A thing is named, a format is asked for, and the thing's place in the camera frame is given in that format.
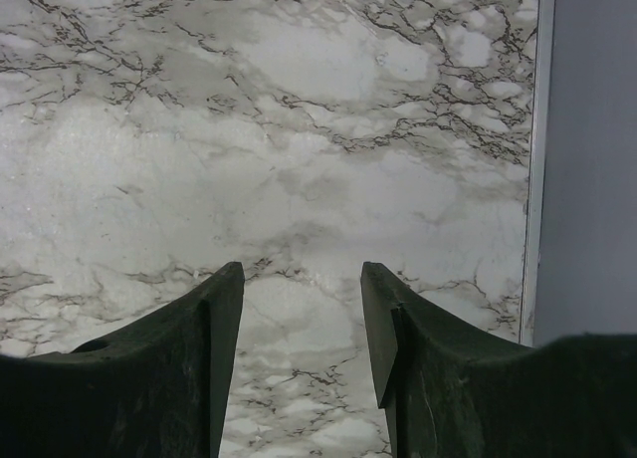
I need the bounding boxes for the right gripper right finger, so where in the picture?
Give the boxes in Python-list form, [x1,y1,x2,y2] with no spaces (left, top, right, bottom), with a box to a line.
[361,262,636,457]

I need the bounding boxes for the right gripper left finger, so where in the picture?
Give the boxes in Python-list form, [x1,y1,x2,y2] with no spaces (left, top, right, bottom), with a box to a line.
[1,262,245,457]

